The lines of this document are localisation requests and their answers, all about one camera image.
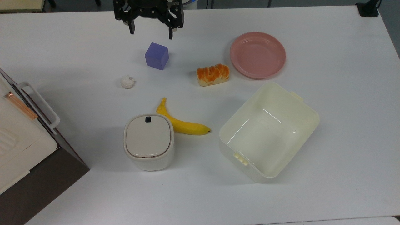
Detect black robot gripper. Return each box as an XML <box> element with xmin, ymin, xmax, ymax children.
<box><xmin>113</xmin><ymin>0</ymin><xmax>185</xmax><ymax>40</ymax></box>

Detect orange glazed bread loaf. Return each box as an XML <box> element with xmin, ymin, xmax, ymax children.
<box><xmin>196</xmin><ymin>63</ymin><xmax>230</xmax><ymax>87</ymax></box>

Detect pink plate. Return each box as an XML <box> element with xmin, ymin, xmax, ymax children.
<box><xmin>230</xmin><ymin>32</ymin><xmax>287</xmax><ymax>79</ymax></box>

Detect purple cube block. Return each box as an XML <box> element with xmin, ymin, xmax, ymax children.
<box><xmin>145</xmin><ymin>42</ymin><xmax>169</xmax><ymax>70</ymax></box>

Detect crumpled white tissue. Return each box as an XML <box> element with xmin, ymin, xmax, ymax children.
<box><xmin>120</xmin><ymin>75</ymin><xmax>136</xmax><ymax>89</ymax></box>

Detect yellow banana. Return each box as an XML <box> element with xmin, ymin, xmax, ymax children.
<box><xmin>156</xmin><ymin>97</ymin><xmax>212</xmax><ymax>136</ymax></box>

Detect small white lidded trash bin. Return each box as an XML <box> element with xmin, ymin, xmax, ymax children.
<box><xmin>123</xmin><ymin>114</ymin><xmax>175</xmax><ymax>171</ymax></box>

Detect beige background table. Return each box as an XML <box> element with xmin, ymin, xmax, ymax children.
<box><xmin>0</xmin><ymin>0</ymin><xmax>47</xmax><ymax>13</ymax></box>

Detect orange tape strip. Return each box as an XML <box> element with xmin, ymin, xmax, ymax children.
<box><xmin>4</xmin><ymin>92</ymin><xmax>38</xmax><ymax>120</ymax></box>

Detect cream open plastic container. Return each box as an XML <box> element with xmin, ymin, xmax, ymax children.
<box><xmin>219</xmin><ymin>81</ymin><xmax>320</xmax><ymax>183</ymax></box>

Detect dark brown wooden cabinet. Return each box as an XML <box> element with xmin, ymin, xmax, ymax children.
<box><xmin>0</xmin><ymin>68</ymin><xmax>90</xmax><ymax>225</ymax></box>

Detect white cabinet drawer handle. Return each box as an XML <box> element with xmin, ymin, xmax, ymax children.
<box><xmin>17</xmin><ymin>81</ymin><xmax>60</xmax><ymax>135</ymax></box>

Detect black camera stand base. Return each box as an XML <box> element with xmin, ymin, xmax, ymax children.
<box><xmin>356</xmin><ymin>0</ymin><xmax>380</xmax><ymax>18</ymax></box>

